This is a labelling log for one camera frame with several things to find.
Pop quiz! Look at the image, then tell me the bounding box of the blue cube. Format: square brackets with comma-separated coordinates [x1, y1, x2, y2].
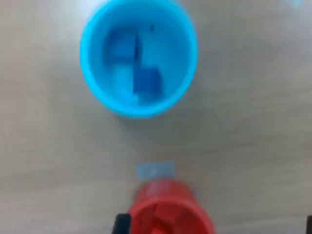
[133, 68, 163, 98]
[106, 30, 138, 65]

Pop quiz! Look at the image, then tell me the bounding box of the red plastic cup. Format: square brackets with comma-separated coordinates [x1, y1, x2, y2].
[128, 179, 216, 234]

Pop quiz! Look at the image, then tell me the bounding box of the blue plastic cup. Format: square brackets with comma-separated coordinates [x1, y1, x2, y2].
[79, 0, 198, 119]

